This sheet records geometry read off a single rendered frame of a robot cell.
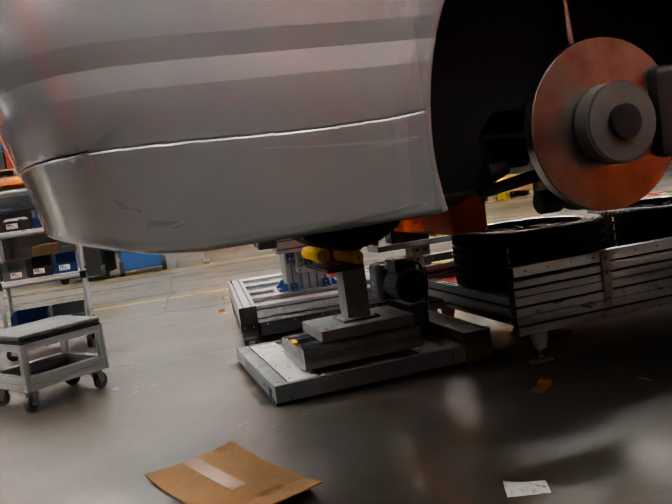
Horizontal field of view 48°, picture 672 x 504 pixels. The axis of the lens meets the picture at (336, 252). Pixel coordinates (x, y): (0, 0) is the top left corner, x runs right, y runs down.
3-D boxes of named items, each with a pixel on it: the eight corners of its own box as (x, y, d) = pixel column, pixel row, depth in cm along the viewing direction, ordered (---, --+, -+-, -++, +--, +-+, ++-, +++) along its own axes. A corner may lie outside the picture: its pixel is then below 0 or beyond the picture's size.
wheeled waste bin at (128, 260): (121, 277, 890) (107, 194, 880) (119, 273, 951) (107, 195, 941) (167, 270, 905) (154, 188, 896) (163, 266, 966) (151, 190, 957)
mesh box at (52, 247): (-2, 289, 961) (-16, 213, 952) (15, 281, 1046) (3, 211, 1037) (99, 273, 978) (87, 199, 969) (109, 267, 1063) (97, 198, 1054)
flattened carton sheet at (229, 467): (229, 534, 184) (228, 521, 184) (145, 478, 229) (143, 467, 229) (330, 491, 201) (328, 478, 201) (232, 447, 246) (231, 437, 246)
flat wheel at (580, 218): (539, 294, 293) (533, 233, 291) (426, 286, 347) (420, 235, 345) (641, 263, 329) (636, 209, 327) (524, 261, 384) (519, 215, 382)
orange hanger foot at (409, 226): (452, 236, 308) (442, 151, 305) (403, 232, 358) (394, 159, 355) (489, 230, 313) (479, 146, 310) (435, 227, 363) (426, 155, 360)
